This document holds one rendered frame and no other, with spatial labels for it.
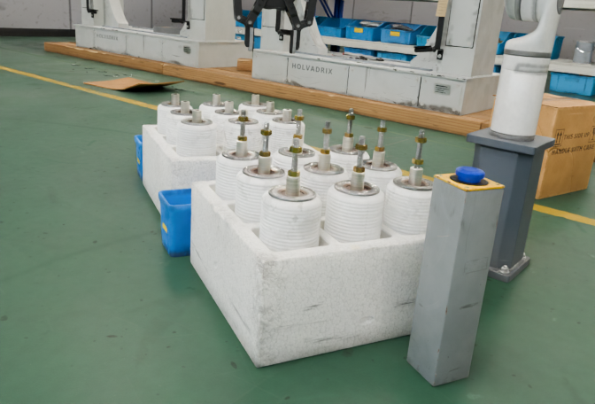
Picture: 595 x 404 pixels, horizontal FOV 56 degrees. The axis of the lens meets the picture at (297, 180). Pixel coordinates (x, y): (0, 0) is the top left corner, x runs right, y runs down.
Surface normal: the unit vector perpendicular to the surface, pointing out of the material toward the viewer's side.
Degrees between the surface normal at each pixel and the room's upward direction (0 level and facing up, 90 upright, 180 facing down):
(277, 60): 90
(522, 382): 0
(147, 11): 90
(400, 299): 90
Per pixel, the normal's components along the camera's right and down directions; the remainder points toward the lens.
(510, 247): 0.10, 0.30
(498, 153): -0.63, 0.18
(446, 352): 0.43, 0.29
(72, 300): 0.07, -0.95
